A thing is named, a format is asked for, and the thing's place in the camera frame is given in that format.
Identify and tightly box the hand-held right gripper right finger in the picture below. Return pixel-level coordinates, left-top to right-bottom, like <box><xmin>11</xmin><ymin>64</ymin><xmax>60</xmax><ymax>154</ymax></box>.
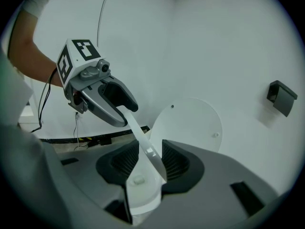
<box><xmin>142</xmin><ymin>139</ymin><xmax>280</xmax><ymax>229</ymax></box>

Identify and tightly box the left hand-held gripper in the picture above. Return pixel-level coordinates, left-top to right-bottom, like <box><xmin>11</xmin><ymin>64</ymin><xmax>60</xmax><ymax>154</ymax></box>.
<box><xmin>56</xmin><ymin>38</ymin><xmax>139</xmax><ymax>128</ymax></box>

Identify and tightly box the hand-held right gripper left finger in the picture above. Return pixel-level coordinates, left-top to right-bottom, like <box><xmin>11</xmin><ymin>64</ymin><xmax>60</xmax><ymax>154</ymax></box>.
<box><xmin>51</xmin><ymin>140</ymin><xmax>140</xmax><ymax>224</ymax></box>

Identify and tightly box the person's left forearm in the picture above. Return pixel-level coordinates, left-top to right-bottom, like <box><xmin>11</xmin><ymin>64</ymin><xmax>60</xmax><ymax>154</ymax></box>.
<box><xmin>8</xmin><ymin>10</ymin><xmax>65</xmax><ymax>88</ymax></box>

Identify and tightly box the white round disc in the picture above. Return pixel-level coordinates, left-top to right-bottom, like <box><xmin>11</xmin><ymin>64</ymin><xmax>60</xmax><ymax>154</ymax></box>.
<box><xmin>151</xmin><ymin>97</ymin><xmax>223</xmax><ymax>157</ymax></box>

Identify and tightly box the black power strip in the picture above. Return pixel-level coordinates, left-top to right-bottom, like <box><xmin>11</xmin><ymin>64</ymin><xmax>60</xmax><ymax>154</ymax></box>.
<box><xmin>87</xmin><ymin>138</ymin><xmax>112</xmax><ymax>148</ymax></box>

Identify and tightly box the person's beige shirt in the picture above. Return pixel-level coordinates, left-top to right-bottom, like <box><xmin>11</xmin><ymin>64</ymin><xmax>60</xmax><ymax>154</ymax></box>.
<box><xmin>0</xmin><ymin>0</ymin><xmax>61</xmax><ymax>224</ymax></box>

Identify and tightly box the thin white floor cable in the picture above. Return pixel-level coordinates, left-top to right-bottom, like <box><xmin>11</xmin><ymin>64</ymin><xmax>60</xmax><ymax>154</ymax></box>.
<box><xmin>73</xmin><ymin>137</ymin><xmax>89</xmax><ymax>153</ymax></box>

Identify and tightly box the black plugged wall cable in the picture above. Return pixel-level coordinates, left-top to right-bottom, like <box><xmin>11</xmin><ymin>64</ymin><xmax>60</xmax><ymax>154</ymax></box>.
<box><xmin>73</xmin><ymin>112</ymin><xmax>81</xmax><ymax>141</ymax></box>

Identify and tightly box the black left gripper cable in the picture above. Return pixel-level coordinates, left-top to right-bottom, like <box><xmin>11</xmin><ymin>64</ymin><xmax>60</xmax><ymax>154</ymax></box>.
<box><xmin>30</xmin><ymin>68</ymin><xmax>58</xmax><ymax>133</ymax></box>

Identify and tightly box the grey wall cable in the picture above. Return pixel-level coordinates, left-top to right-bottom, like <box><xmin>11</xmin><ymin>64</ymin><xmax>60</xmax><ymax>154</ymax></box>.
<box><xmin>97</xmin><ymin>0</ymin><xmax>113</xmax><ymax>48</ymax></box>

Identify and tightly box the black wall paper holder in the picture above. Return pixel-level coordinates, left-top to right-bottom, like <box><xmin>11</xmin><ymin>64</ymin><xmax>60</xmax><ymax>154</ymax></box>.
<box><xmin>266</xmin><ymin>80</ymin><xmax>298</xmax><ymax>118</ymax></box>

